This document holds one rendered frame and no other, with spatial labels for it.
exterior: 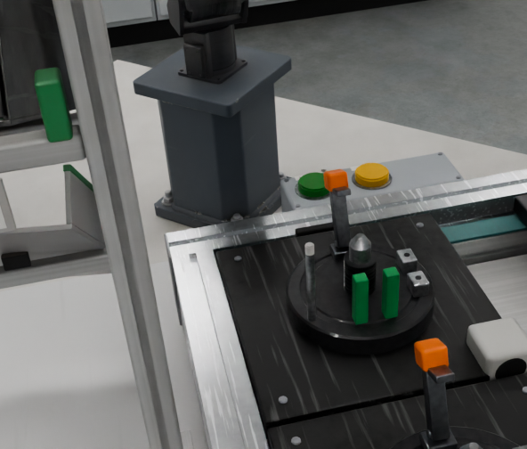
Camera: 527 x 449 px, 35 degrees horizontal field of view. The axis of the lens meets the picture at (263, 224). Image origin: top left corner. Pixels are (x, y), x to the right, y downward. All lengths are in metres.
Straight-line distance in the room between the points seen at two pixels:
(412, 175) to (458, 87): 2.35
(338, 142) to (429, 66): 2.26
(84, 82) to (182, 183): 0.70
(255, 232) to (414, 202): 0.19
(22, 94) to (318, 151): 0.82
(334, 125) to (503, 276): 0.48
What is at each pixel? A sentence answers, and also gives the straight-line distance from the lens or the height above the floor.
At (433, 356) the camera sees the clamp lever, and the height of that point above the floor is 1.07.
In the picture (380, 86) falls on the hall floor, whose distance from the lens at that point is 3.33.
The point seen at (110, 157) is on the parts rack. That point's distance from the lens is 0.41.
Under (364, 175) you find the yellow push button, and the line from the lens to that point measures 0.98.
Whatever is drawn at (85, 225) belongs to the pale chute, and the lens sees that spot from 0.60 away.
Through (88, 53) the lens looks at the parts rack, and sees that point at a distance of 0.39.
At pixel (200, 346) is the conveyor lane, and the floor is 0.96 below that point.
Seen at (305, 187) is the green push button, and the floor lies 0.97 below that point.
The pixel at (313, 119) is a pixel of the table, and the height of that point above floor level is 0.86.
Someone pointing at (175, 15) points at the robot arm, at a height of 1.14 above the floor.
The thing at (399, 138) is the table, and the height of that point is 0.86.
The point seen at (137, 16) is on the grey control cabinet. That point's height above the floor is 0.14.
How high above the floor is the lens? 1.50
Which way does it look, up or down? 36 degrees down
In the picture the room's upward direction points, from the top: 4 degrees counter-clockwise
